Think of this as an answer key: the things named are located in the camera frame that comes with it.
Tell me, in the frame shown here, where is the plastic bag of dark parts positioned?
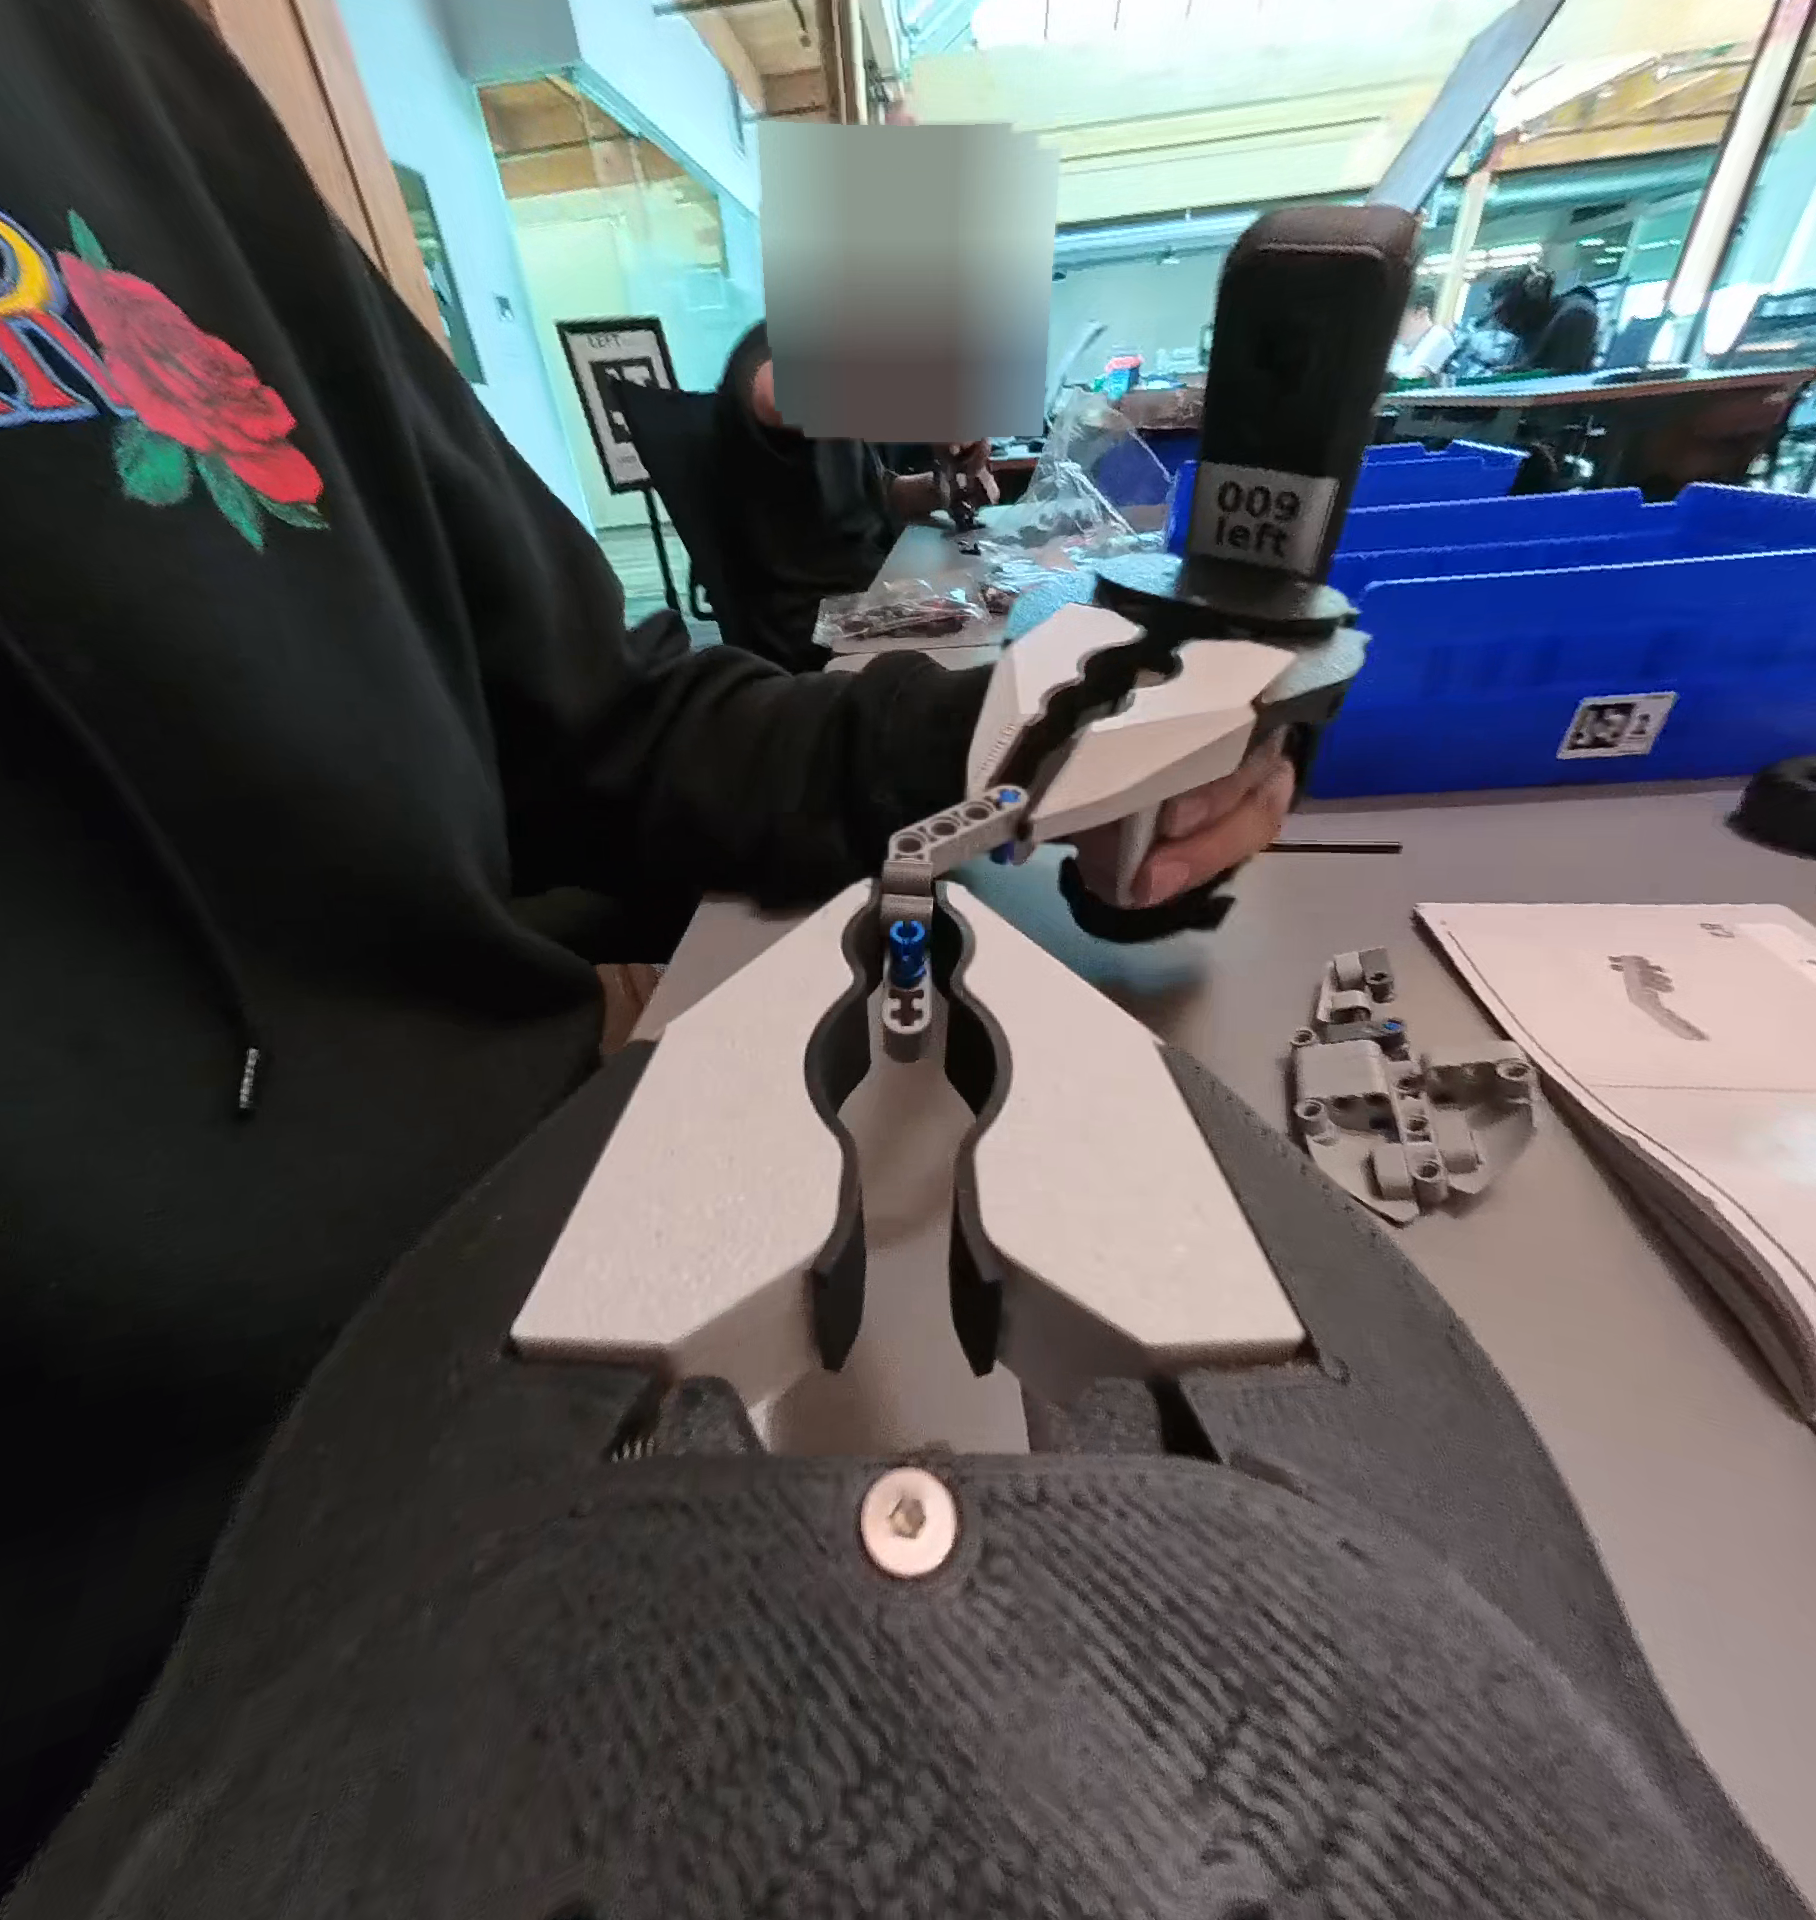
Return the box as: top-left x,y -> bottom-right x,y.
816,587 -> 1018,644

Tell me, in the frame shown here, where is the person's left hand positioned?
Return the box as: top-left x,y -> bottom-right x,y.
1117,756 -> 1299,911

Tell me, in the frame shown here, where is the person's torso in black hoodie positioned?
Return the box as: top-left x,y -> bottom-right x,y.
0,0 -> 729,1920

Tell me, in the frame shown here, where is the open instruction booklet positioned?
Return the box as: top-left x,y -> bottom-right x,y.
1411,899 -> 1816,1469

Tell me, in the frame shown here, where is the person's left forearm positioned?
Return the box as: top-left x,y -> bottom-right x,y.
591,638 -> 1007,924

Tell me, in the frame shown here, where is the framed tag sign stand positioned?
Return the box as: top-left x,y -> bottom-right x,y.
555,317 -> 681,494

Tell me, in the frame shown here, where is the black office chair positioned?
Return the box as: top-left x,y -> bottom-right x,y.
608,374 -> 744,620

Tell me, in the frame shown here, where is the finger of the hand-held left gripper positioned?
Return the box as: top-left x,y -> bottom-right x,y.
1020,644 -> 1299,844
965,608 -> 1153,824

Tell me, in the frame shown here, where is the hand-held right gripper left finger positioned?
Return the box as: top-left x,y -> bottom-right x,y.
509,883 -> 887,1453

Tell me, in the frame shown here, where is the black mesh chair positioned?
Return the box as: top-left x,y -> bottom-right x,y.
1695,283 -> 1816,498

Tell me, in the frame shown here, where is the clear plastic bag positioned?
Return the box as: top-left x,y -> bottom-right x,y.
982,386 -> 1182,593

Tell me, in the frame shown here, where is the grey bent brick beam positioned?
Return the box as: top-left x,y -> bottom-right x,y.
881,787 -> 1028,1070

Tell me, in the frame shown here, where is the blue plastic bin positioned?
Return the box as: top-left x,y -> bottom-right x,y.
1306,540 -> 1816,802
1325,483 -> 1816,602
1164,437 -> 1531,519

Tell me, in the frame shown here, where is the long wooden table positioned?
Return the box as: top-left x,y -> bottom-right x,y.
1380,358 -> 1816,498

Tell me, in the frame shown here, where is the grey brick assembly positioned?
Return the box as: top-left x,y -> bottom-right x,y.
1287,946 -> 1543,1224

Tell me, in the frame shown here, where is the black rubber toy tire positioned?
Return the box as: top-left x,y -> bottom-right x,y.
1729,756 -> 1816,859

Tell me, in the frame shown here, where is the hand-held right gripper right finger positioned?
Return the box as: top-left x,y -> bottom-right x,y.
931,883 -> 1309,1450

